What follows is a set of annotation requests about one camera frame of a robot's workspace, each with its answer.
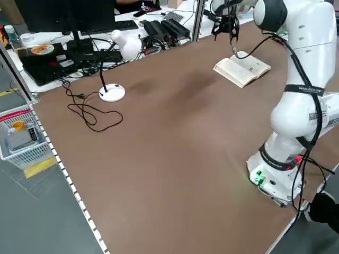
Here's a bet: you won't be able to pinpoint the black keyboard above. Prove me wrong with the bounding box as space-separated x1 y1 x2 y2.
114 20 139 30

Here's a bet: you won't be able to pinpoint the aluminium frame post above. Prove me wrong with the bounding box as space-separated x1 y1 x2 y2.
192 0 206 43
0 42 40 104

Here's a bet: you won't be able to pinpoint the flat black electronics box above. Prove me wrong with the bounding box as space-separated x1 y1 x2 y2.
79 49 123 64

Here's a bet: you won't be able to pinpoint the pale teal sheet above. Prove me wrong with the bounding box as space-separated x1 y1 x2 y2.
239 10 256 21

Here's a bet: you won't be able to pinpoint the grey box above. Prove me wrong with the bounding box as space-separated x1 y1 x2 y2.
6 126 40 153

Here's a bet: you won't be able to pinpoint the black computer monitor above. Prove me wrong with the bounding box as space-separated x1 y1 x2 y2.
14 0 116 51

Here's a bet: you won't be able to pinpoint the white plastic basket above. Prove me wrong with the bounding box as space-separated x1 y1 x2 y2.
0 104 58 170

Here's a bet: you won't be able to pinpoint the clear bottle white cap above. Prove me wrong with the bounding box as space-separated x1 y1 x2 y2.
4 25 23 52

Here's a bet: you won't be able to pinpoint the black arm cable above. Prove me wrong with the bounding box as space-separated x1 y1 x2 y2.
230 31 334 212

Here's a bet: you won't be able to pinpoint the black base cable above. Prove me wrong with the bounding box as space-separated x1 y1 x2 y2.
291 156 336 212

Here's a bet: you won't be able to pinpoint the red white band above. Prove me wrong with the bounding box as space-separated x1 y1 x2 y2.
0 108 32 123

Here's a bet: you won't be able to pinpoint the black finned power supply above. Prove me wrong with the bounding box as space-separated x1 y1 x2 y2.
160 19 191 38
142 20 170 40

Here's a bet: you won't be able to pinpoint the paperback book cream pages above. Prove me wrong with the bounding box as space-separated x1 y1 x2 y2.
213 54 272 88

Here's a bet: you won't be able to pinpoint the black mini computer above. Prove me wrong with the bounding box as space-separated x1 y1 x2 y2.
66 38 95 55

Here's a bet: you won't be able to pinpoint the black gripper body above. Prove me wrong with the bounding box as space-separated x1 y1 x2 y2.
221 14 238 29

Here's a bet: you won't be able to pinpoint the white desk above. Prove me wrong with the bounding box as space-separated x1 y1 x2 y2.
5 0 198 93
201 0 263 35

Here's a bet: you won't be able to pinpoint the perforated metal plate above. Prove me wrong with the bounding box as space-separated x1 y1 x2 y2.
163 11 184 22

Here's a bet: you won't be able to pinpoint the orange disc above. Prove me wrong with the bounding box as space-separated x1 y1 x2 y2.
30 44 55 55

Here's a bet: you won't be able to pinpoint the black lamp cable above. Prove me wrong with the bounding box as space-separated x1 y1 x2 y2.
62 79 124 132

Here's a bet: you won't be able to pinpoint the white desk lamp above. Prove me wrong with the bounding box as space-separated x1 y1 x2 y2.
98 29 143 103

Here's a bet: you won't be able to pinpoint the large black equipment case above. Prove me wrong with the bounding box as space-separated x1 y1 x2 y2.
20 42 80 87

